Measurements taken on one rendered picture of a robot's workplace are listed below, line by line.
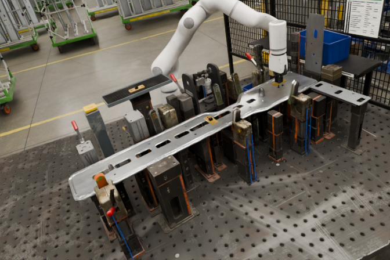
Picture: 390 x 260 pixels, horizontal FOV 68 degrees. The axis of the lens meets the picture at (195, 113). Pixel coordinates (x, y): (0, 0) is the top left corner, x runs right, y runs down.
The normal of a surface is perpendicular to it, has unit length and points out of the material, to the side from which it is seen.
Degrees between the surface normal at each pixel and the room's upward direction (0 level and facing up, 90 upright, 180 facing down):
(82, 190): 0
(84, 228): 0
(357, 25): 90
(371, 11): 90
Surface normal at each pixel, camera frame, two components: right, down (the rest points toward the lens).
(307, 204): -0.17, -0.84
